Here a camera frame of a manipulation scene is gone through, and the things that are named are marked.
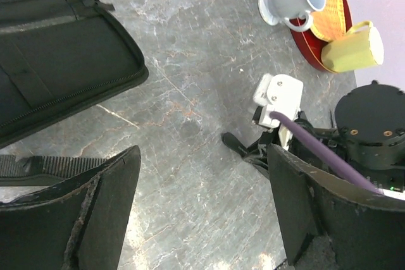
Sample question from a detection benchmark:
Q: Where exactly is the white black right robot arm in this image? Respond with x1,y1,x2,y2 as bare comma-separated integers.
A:
221,80,404,193

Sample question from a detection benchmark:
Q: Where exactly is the woven bamboo basket tray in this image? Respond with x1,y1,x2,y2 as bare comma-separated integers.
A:
311,0,346,42

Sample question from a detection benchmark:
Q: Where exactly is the black wide-tooth comb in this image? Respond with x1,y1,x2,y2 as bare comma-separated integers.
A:
1,155,106,187

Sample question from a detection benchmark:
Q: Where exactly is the yellow-green ceramic mug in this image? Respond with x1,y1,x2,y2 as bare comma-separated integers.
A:
321,21,385,73

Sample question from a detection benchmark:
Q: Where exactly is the black zippered tool case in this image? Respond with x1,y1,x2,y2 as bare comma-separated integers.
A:
1,0,149,147

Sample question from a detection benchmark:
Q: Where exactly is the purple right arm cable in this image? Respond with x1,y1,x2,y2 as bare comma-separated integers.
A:
270,111,385,195

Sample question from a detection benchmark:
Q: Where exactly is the round red lacquer tray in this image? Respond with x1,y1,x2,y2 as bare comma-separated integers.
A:
290,0,352,73

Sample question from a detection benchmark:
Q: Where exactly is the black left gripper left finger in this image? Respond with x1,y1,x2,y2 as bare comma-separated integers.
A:
1,145,141,269

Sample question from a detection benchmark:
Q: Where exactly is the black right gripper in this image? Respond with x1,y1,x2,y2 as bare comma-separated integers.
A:
221,110,335,178

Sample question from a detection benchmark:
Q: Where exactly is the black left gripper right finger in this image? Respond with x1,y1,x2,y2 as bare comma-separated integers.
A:
268,145,404,269

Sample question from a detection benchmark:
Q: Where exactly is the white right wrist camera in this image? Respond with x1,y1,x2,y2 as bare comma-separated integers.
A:
252,73,304,150

